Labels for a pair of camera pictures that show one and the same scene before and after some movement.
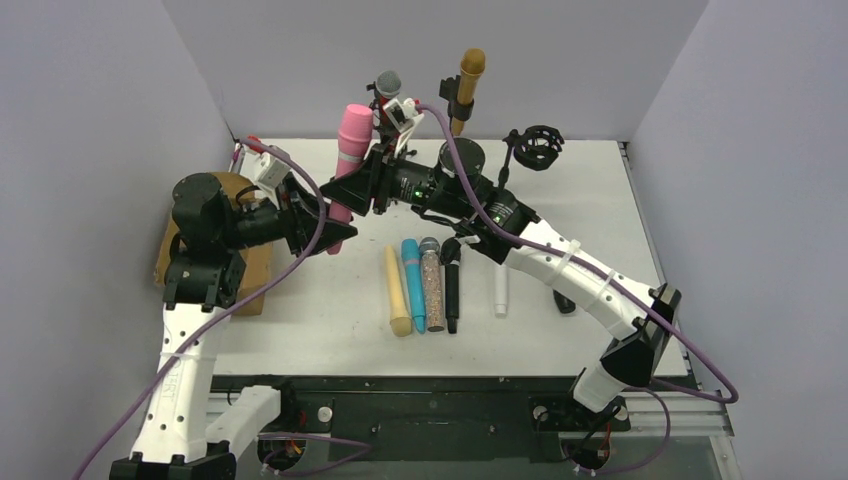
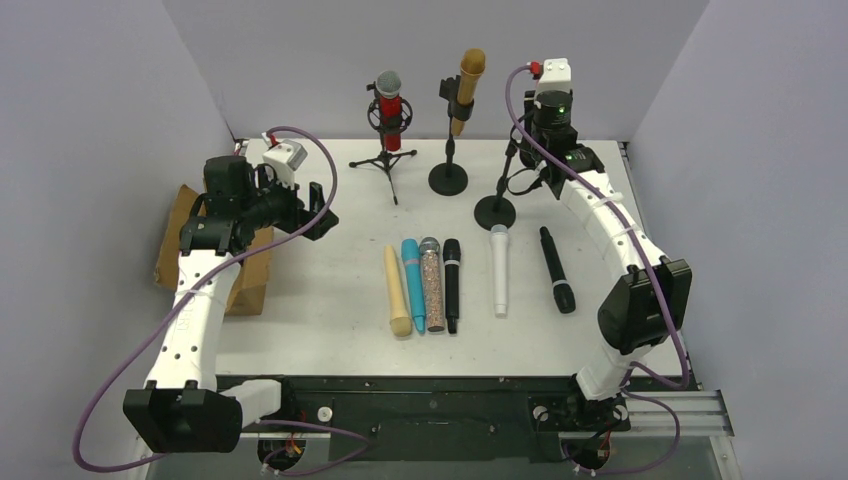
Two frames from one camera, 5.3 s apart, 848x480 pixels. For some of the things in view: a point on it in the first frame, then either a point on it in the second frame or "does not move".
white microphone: x=501 y=290 does not move
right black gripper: x=380 y=180 -> x=530 y=110
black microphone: x=450 y=254 does not move
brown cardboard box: x=258 y=256 does not move
